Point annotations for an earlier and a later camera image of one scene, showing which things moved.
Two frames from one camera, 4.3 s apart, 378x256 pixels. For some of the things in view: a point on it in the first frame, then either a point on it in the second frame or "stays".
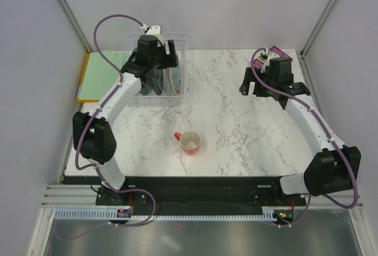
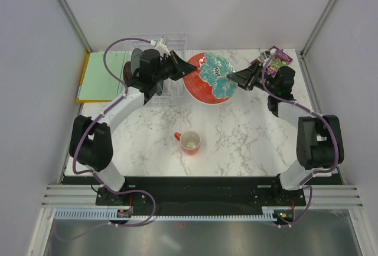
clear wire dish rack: [167, 86] stays
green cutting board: [99, 74] stays
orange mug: [189, 141] stays
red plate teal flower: [175, 73] to [209, 83]
